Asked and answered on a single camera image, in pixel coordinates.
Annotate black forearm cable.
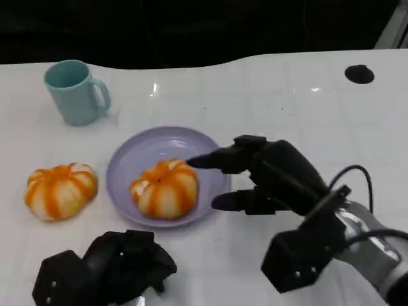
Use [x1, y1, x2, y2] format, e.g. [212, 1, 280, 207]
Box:
[343, 229, 408, 253]

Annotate orange white toy bread roll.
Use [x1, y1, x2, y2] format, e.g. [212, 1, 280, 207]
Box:
[24, 162, 99, 222]
[129, 158, 199, 220]

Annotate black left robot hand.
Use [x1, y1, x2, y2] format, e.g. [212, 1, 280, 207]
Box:
[82, 229, 178, 299]

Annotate pale green mug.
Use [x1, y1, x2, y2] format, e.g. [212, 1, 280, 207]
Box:
[43, 59, 112, 126]

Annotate lilac plate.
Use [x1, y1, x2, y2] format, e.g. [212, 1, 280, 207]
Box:
[106, 126, 231, 228]

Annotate white frame post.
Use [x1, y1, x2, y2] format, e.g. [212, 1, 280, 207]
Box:
[374, 0, 408, 50]

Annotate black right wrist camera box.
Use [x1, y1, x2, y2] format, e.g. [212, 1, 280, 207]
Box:
[261, 185, 353, 294]

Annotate looping black arm cable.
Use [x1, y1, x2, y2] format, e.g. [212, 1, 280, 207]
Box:
[326, 164, 374, 214]

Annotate black table grommet hole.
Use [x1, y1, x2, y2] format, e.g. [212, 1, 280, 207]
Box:
[344, 64, 375, 85]

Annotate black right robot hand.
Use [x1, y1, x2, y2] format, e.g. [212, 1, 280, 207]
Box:
[186, 135, 330, 217]

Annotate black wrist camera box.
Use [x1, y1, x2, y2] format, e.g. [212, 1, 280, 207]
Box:
[31, 249, 98, 306]
[261, 185, 353, 294]

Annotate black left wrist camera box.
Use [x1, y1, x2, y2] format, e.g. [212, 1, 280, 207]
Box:
[31, 249, 98, 306]

